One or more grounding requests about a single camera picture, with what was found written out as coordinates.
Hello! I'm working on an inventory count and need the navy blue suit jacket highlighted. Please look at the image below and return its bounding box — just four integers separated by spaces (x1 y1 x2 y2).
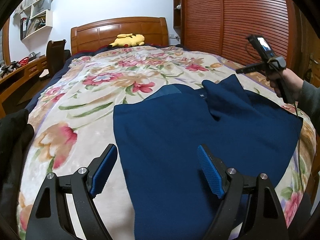
113 75 303 239

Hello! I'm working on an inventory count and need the person's right forearm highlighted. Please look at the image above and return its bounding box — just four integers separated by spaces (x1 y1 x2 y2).
298 81 320 130

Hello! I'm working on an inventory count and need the person's right hand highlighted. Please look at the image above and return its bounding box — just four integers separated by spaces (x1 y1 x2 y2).
267 68 303 101

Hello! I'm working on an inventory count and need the wooden louvered wardrobe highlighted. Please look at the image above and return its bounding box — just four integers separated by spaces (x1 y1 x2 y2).
173 0 319 78

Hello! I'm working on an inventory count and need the black garment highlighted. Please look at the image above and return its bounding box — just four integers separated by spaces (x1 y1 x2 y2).
1 109 34 229

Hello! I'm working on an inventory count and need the floral bed blanket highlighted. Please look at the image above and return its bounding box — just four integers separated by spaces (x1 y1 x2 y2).
17 46 316 239

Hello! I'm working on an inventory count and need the wooden headboard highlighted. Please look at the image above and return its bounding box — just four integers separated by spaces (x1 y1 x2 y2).
71 17 169 55

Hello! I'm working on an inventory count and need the wooden desk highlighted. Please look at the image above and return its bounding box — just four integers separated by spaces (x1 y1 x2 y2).
1 55 47 118

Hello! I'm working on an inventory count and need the yellow plush toy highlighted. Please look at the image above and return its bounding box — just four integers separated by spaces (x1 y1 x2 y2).
108 34 145 48

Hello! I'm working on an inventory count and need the red basket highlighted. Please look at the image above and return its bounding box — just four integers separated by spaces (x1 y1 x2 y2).
18 57 29 66

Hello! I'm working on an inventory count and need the dark wooden chair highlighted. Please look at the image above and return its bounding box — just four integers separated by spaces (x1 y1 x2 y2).
40 40 71 80

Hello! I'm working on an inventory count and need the grey gift bag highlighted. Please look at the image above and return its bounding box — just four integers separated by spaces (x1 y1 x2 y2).
30 0 53 18

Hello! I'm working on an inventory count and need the white wall shelf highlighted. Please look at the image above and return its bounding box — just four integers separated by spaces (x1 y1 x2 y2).
16 0 53 41

